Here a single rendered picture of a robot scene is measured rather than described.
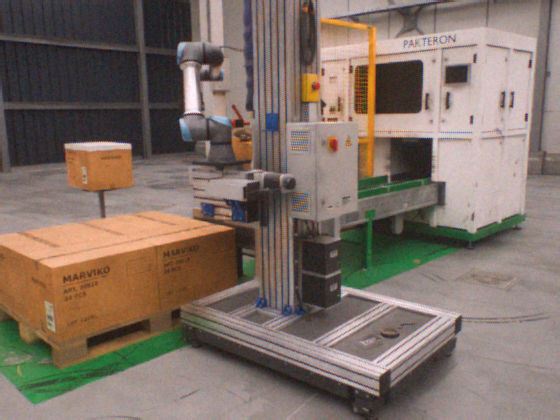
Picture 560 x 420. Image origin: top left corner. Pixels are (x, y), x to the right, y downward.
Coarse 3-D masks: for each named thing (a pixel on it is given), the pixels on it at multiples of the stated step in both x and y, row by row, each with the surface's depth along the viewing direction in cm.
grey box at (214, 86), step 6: (228, 60) 460; (222, 66) 456; (228, 66) 461; (228, 72) 461; (228, 78) 462; (210, 84) 454; (216, 84) 454; (222, 84) 458; (228, 84) 463; (210, 90) 455; (216, 90) 455; (222, 90) 459; (228, 90) 464
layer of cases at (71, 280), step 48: (0, 240) 322; (48, 240) 320; (96, 240) 317; (144, 240) 315; (192, 240) 321; (0, 288) 327; (48, 288) 269; (96, 288) 281; (144, 288) 301; (192, 288) 326
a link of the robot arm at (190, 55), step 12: (180, 48) 275; (192, 48) 276; (204, 48) 277; (180, 60) 277; (192, 60) 275; (204, 60) 279; (192, 72) 275; (192, 84) 274; (192, 96) 273; (192, 108) 272; (180, 120) 270; (192, 120) 269; (204, 120) 271; (192, 132) 269; (204, 132) 270
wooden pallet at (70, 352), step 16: (0, 304) 331; (0, 320) 336; (144, 320) 311; (160, 320) 312; (176, 320) 328; (32, 336) 303; (48, 336) 279; (80, 336) 277; (128, 336) 306; (144, 336) 305; (64, 352) 272; (80, 352) 278; (96, 352) 286
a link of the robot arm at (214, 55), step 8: (208, 48) 277; (216, 48) 280; (208, 56) 278; (216, 56) 280; (208, 64) 283; (216, 64) 286; (208, 72) 310; (216, 72) 305; (208, 80) 320; (216, 80) 321
